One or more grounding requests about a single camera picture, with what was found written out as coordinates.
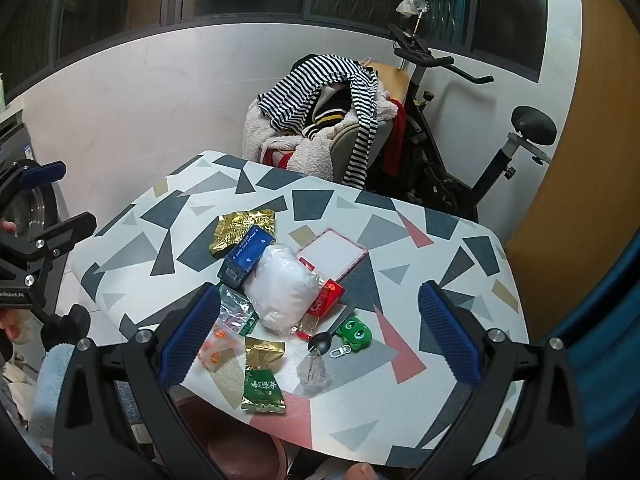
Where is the red garment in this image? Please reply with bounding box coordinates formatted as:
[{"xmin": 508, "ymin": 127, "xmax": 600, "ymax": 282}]
[{"xmin": 382, "ymin": 97, "xmax": 408, "ymax": 178}]

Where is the dark blue box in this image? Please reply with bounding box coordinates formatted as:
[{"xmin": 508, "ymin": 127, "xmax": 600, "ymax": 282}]
[{"xmin": 216, "ymin": 225, "xmax": 276, "ymax": 291}]

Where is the person's left hand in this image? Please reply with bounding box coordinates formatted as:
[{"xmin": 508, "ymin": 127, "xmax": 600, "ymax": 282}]
[{"xmin": 0, "ymin": 219, "xmax": 38, "ymax": 346}]

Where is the geometric patterned tablecloth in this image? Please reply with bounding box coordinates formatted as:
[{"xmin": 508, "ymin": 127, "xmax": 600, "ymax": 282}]
[{"xmin": 72, "ymin": 150, "xmax": 531, "ymax": 471}]

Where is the black exercise bike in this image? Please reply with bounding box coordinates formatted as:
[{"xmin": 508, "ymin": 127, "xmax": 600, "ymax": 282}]
[{"xmin": 370, "ymin": 22, "xmax": 558, "ymax": 223}]

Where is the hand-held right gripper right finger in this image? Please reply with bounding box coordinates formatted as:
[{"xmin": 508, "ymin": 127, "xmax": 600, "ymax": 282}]
[{"xmin": 415, "ymin": 280, "xmax": 601, "ymax": 480}]

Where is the gold foil packet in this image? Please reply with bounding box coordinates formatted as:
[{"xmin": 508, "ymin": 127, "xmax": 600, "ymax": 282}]
[{"xmin": 209, "ymin": 210, "xmax": 277, "ymax": 258}]

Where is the red box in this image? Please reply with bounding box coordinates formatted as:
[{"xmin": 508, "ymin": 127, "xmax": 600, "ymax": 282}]
[{"xmin": 305, "ymin": 277, "xmax": 347, "ymax": 317}]

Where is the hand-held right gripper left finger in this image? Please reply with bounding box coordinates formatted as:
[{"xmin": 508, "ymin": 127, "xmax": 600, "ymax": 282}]
[{"xmin": 52, "ymin": 282, "xmax": 222, "ymax": 480}]

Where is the small gold packet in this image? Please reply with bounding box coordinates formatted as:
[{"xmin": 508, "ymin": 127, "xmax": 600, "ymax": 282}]
[{"xmin": 244, "ymin": 336, "xmax": 286, "ymax": 373}]

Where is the chair with wooden back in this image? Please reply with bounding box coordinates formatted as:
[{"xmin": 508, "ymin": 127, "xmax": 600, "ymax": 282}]
[{"xmin": 245, "ymin": 60, "xmax": 416, "ymax": 191}]

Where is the black and white striped shirt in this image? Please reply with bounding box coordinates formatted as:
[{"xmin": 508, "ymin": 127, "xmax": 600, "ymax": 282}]
[{"xmin": 257, "ymin": 54, "xmax": 381, "ymax": 191}]

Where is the brown trash bin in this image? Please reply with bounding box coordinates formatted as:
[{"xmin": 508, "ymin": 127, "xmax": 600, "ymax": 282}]
[{"xmin": 172, "ymin": 395, "xmax": 288, "ymax": 480}]

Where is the grey washing machine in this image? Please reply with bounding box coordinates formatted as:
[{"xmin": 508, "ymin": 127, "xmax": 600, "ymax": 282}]
[{"xmin": 0, "ymin": 110, "xmax": 76, "ymax": 321}]

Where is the black jacket with yellow stripes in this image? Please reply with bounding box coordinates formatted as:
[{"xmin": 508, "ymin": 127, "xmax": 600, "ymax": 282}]
[{"xmin": 300, "ymin": 85, "xmax": 361, "ymax": 141}]

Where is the black plastic spork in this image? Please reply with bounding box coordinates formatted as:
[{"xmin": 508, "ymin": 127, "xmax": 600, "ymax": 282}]
[{"xmin": 307, "ymin": 307, "xmax": 357, "ymax": 356}]

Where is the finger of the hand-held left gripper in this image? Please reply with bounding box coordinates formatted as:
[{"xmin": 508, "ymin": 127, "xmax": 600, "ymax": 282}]
[
  {"xmin": 0, "ymin": 211, "xmax": 98, "ymax": 281},
  {"xmin": 0, "ymin": 159, "xmax": 67, "ymax": 201}
]

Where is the clear flat plastic box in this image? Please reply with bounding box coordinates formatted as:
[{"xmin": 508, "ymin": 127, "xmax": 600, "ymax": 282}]
[{"xmin": 298, "ymin": 228, "xmax": 368, "ymax": 283}]

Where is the white fleece garment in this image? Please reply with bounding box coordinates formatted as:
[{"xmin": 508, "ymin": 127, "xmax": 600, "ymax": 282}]
[{"xmin": 242, "ymin": 100, "xmax": 351, "ymax": 181}]

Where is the clear wrapper with orange dots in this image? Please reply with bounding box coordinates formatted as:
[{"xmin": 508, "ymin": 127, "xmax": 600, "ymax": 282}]
[{"xmin": 197, "ymin": 327, "xmax": 241, "ymax": 373}]

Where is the green and gold tea packet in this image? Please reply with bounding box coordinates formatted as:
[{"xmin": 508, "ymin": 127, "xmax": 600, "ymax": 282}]
[{"xmin": 241, "ymin": 367, "xmax": 287, "ymax": 413}]

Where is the white plastic bag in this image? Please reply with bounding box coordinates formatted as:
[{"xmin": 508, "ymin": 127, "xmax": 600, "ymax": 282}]
[{"xmin": 243, "ymin": 244, "xmax": 321, "ymax": 332}]

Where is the green frog plush keychain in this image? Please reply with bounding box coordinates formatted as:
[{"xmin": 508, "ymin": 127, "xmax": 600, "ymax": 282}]
[{"xmin": 330, "ymin": 316, "xmax": 373, "ymax": 359}]

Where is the clear plastic wrapper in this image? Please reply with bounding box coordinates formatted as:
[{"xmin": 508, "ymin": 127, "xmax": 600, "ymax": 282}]
[{"xmin": 296, "ymin": 352, "xmax": 327, "ymax": 392}]

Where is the person's left forearm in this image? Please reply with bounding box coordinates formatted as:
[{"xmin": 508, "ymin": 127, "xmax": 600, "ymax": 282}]
[{"xmin": 34, "ymin": 342, "xmax": 77, "ymax": 443}]

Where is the teal fabric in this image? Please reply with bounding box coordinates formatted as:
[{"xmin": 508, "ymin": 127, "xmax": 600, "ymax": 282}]
[{"xmin": 545, "ymin": 260, "xmax": 640, "ymax": 480}]

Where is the clear wrapper with green edge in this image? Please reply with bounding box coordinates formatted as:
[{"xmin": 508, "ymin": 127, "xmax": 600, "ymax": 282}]
[{"xmin": 217, "ymin": 285, "xmax": 260, "ymax": 337}]

